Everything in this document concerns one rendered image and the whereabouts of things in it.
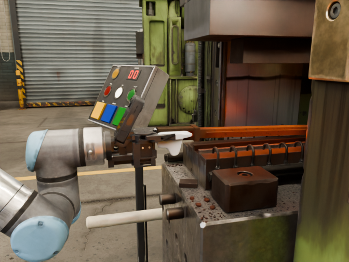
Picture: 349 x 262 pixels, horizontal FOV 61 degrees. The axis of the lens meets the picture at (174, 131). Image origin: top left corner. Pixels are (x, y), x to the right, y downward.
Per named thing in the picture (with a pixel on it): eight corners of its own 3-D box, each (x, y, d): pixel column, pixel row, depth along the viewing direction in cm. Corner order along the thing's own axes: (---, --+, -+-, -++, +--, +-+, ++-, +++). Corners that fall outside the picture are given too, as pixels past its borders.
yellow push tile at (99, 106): (97, 119, 126) (104, 103, 127) (90, 116, 132) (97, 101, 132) (101, 120, 128) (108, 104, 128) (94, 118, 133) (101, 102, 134)
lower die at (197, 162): (205, 190, 72) (206, 156, 70) (183, 162, 91) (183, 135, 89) (350, 174, 82) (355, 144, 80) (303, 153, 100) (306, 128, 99)
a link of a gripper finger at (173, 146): (191, 152, 76) (156, 154, 75) (191, 129, 75) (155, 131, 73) (195, 156, 73) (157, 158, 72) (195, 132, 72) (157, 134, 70)
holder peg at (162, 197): (160, 207, 76) (160, 197, 75) (158, 202, 78) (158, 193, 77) (176, 205, 76) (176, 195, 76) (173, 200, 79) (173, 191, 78)
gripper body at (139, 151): (153, 156, 79) (106, 160, 76) (152, 124, 77) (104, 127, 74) (158, 166, 71) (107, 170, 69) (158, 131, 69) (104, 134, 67)
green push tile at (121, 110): (120, 127, 111) (128, 108, 112) (111, 123, 117) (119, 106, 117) (124, 128, 112) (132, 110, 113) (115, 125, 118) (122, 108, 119)
